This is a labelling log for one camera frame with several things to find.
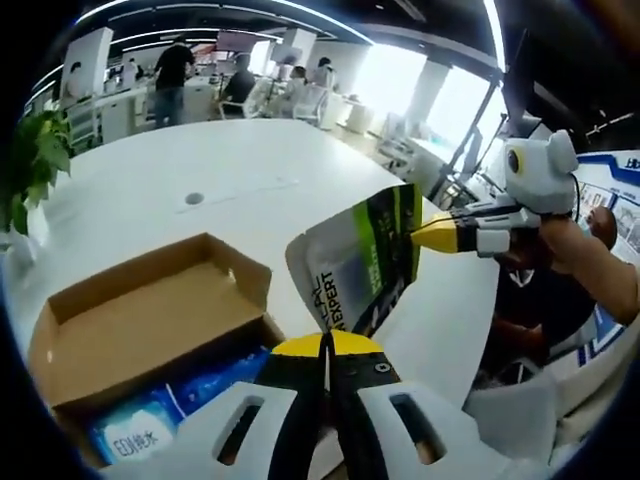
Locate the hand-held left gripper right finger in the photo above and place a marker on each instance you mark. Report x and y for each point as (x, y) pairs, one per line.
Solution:
(450, 425)

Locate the person's right hand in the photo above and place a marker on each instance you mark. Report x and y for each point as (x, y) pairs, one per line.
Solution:
(557, 236)

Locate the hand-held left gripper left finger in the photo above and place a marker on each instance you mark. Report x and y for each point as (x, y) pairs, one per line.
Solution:
(220, 440)

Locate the green plant in white pot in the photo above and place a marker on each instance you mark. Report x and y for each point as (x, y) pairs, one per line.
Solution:
(45, 145)

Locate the round table grommet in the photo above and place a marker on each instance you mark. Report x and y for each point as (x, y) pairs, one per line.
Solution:
(194, 198)

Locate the white green soft pouch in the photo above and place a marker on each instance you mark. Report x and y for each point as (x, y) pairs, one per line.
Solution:
(350, 260)

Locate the brown cardboard shoe box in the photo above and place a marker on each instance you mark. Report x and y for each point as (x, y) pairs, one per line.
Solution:
(150, 310)

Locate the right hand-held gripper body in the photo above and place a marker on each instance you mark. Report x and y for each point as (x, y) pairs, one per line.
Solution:
(542, 175)

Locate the person's torso in dark shirt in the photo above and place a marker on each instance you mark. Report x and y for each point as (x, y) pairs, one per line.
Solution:
(540, 305)

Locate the wall poster board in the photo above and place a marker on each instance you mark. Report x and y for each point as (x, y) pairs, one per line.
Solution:
(610, 195)

